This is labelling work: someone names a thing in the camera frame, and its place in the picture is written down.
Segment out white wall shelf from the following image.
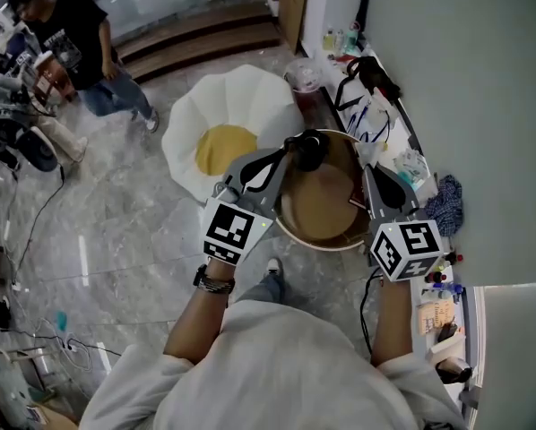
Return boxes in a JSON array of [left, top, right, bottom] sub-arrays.
[[312, 38, 480, 420]]

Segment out blue lanyard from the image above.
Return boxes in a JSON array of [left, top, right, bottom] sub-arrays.
[[345, 99, 370, 139]]

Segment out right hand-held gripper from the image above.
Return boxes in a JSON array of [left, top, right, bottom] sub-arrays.
[[361, 162, 444, 282]]

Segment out green bottle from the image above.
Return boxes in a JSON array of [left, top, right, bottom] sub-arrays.
[[342, 21, 363, 56]]

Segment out round wooden table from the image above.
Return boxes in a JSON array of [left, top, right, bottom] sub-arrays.
[[274, 128, 373, 253]]

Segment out black floor cable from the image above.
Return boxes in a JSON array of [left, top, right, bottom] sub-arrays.
[[11, 163, 67, 287]]

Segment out dark wooden step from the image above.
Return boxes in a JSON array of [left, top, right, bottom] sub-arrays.
[[110, 0, 274, 47], [117, 20, 283, 84]]

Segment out blue-capped clear bottle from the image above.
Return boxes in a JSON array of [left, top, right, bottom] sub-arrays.
[[421, 282, 465, 305]]

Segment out brown box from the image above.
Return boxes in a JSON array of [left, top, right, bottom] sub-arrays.
[[30, 50, 72, 107]]

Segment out black strap bag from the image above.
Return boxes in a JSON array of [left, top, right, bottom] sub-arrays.
[[333, 55, 403, 112]]

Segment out wooden board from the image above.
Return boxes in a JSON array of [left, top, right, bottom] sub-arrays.
[[278, 0, 312, 56]]

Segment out person's right forearm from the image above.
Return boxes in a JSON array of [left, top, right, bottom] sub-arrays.
[[369, 278, 415, 367]]

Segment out cardboard box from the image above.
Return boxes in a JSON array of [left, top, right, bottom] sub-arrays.
[[24, 402, 80, 430]]

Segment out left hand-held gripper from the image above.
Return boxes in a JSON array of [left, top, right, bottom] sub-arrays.
[[202, 147, 291, 267]]

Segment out black round device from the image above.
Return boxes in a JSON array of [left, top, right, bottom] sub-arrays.
[[435, 357, 474, 385]]

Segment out white teal wipes packet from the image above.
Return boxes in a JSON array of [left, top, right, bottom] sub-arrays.
[[392, 147, 431, 193]]

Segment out black round stool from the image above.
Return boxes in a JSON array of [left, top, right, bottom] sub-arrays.
[[15, 126, 59, 173]]

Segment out beaded bracelet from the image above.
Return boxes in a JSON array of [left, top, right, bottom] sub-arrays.
[[199, 274, 237, 296]]

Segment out clear plastic trash bin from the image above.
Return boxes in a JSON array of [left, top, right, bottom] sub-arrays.
[[284, 58, 326, 125]]

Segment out black teapot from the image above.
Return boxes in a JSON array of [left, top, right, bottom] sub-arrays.
[[283, 128, 332, 173]]

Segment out blue plaid cloth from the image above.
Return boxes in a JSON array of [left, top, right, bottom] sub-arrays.
[[424, 174, 464, 237]]

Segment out person's jeans leg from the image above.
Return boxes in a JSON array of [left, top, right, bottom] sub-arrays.
[[238, 273, 288, 305]]

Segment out person's left forearm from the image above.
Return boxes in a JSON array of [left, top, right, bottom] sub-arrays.
[[163, 257, 237, 367]]

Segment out white yellow egg-shaped beanbag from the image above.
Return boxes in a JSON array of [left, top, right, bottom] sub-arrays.
[[160, 64, 306, 205]]

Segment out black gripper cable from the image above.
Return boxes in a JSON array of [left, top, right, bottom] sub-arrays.
[[359, 266, 385, 358]]

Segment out clear plastic bag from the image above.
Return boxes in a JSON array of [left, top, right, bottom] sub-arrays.
[[354, 139, 388, 170]]

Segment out person's white shirt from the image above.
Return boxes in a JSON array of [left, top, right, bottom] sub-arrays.
[[77, 299, 470, 430]]

